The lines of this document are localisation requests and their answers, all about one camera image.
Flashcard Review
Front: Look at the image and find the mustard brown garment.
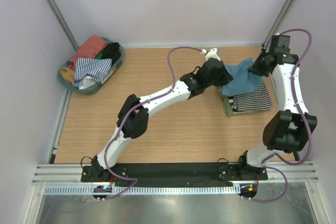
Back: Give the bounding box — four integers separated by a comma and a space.
60, 67, 75, 85

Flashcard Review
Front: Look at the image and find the purple cable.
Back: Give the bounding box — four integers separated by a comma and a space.
248, 28, 314, 204
103, 47, 208, 200

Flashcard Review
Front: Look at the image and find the white striped garment in basket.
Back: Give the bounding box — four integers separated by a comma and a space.
72, 58, 112, 88

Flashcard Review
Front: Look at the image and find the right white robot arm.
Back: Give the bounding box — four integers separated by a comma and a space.
236, 32, 317, 180

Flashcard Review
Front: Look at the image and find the green garment in basket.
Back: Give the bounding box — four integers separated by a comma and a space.
96, 52, 103, 59

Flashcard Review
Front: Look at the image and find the slotted white cable duct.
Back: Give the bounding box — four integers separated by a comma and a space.
44, 184, 240, 196

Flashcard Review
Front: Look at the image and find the thin striped black tank top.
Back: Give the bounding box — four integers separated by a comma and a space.
228, 81, 273, 113

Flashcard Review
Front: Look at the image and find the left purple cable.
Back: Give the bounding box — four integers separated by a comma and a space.
103, 47, 208, 200

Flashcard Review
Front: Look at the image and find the light blue garment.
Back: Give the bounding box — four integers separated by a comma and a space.
220, 58, 262, 96

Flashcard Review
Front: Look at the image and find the coral red garment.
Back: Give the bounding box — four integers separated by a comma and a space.
69, 35, 107, 65

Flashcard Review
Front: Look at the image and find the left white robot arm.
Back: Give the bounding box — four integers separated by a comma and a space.
91, 46, 233, 182

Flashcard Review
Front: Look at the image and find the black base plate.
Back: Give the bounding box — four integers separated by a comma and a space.
80, 162, 269, 183

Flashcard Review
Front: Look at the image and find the black garment in basket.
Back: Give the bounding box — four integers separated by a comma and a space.
101, 42, 121, 62

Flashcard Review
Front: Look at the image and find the olive green folded tank top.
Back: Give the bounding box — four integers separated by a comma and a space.
220, 95, 235, 117

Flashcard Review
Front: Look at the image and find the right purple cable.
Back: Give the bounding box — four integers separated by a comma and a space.
248, 28, 314, 204

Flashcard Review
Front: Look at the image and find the aluminium frame rail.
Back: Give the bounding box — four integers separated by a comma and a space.
33, 162, 318, 187

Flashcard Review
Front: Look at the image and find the teal laundry basket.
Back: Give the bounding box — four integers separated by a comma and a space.
57, 37, 125, 95

